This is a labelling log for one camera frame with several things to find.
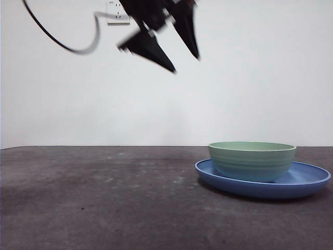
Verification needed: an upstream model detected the green ribbed bowl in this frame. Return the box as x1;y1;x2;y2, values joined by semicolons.
208;141;297;183

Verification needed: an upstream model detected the blue plate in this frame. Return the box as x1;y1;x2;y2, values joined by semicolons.
194;158;331;200

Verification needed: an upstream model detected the white wall socket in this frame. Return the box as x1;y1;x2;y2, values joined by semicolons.
107;0;131;26

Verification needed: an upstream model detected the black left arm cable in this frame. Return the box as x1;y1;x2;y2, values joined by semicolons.
22;0;131;55

